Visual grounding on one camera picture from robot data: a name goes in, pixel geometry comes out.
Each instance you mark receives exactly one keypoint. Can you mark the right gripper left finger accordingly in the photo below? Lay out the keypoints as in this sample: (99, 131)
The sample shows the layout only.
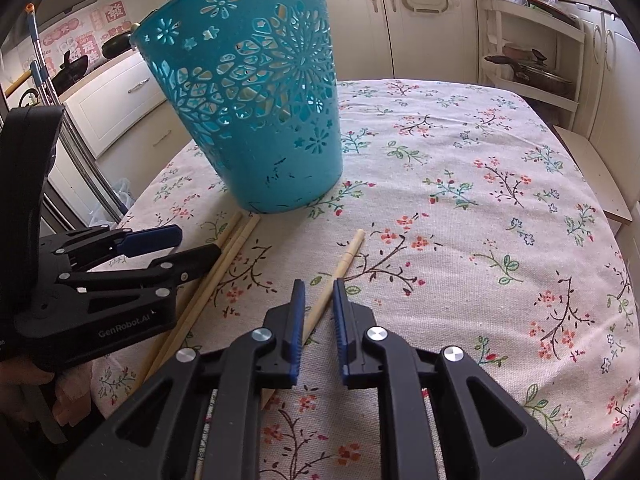
(198, 416)

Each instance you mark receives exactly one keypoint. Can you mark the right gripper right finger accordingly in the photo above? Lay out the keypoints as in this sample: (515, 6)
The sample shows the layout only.
(440, 414)

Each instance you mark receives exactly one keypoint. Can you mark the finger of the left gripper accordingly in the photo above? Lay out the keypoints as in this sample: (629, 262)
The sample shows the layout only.
(90, 247)
(78, 283)

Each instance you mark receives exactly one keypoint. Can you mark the lone bamboo chopstick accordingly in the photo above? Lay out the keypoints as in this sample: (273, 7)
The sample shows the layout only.
(314, 315)

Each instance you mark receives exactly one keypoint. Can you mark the cream kitchen cabinets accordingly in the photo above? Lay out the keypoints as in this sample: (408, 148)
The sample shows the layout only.
(130, 130)

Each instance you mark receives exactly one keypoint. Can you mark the person's left hand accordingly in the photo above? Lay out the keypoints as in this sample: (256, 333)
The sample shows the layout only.
(28, 392)

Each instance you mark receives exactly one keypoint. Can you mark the bamboo chopstick one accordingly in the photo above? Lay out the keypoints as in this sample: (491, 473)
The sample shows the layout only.
(186, 295)

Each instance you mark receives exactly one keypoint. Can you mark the bamboo chopstick two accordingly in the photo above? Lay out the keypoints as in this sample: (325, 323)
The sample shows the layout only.
(171, 343)

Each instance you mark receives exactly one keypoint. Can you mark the bamboo chopstick three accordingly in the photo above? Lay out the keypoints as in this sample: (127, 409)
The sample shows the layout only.
(215, 289)

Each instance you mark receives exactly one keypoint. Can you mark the black frying pan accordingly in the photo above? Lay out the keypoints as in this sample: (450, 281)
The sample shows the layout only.
(70, 72)

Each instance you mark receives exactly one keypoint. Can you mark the floral tablecloth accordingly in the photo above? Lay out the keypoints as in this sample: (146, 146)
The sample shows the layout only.
(480, 231)

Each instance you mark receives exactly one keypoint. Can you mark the teal perforated plastic basket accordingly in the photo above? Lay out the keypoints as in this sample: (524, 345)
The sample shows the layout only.
(254, 83)

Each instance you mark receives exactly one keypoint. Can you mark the wooden board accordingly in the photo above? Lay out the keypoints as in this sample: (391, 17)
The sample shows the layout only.
(596, 174)

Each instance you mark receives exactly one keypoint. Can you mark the white storage trolley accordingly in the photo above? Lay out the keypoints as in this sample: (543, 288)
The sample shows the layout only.
(535, 49)

